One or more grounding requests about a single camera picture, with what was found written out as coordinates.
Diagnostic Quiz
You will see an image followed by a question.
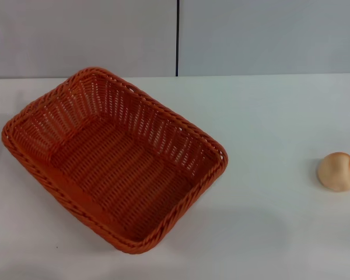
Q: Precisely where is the black vertical wall strip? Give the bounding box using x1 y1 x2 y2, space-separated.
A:
175 0 180 78

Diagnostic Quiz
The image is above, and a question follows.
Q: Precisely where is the orange woven plastic basket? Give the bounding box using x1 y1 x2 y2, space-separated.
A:
1 66 229 254

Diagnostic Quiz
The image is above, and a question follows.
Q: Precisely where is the round tan bread roll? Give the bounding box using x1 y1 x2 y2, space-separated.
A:
317 152 350 193

